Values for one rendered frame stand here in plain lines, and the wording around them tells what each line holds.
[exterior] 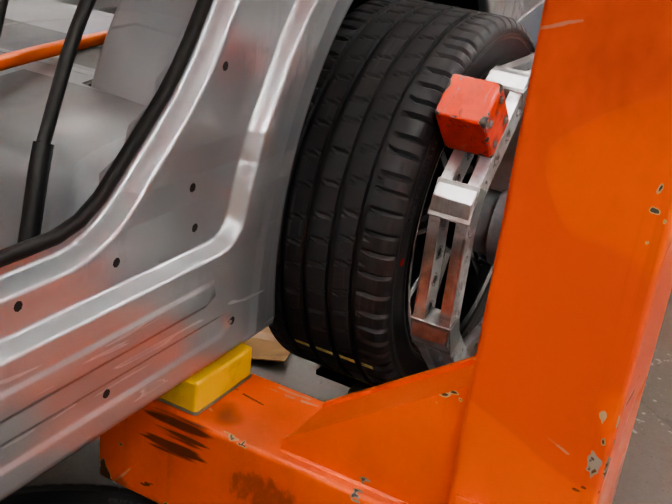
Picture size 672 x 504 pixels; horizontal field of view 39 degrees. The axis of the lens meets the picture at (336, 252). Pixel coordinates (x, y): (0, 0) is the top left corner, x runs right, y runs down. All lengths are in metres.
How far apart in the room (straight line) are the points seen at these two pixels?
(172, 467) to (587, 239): 0.68
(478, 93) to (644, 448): 1.62
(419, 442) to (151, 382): 0.33
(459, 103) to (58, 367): 0.64
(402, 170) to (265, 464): 0.44
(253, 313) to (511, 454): 0.44
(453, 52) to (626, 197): 0.56
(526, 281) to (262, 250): 0.44
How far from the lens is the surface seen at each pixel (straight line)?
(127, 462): 1.40
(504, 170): 1.56
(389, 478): 1.18
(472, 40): 1.45
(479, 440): 1.07
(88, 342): 1.04
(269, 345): 2.86
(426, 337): 1.42
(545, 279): 0.97
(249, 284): 1.29
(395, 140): 1.34
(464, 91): 1.32
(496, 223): 1.54
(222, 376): 1.32
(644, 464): 2.68
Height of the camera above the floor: 1.39
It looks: 23 degrees down
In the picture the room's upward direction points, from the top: 7 degrees clockwise
